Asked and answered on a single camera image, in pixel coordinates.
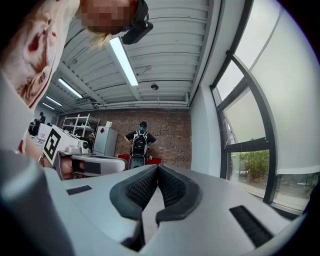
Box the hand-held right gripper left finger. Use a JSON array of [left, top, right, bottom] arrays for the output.
[[57, 164, 159, 256]]

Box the black window frame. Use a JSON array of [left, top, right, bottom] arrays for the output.
[[209, 0, 280, 206]]

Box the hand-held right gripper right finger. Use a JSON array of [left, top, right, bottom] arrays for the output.
[[142, 164, 292, 256]]

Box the black open case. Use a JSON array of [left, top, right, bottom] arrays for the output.
[[128, 153, 148, 171]]

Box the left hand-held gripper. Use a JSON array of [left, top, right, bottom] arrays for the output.
[[43, 124, 129, 181]]

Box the person's left forearm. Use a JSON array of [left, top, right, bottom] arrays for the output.
[[24, 134, 46, 167]]

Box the white shelf rack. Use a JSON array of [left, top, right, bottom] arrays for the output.
[[61, 113, 100, 139]]

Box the person's left hand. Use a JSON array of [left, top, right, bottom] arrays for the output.
[[61, 159, 85, 181]]

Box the person's face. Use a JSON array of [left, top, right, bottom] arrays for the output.
[[79, 0, 141, 35]]

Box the white roller blind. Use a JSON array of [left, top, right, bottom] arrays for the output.
[[215, 59, 245, 95], [234, 0, 320, 176], [222, 87, 267, 145]]

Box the black head-worn camera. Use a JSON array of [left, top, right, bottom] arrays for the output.
[[120, 0, 154, 46]]

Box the cream printed shirt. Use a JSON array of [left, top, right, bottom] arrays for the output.
[[0, 0, 82, 156]]

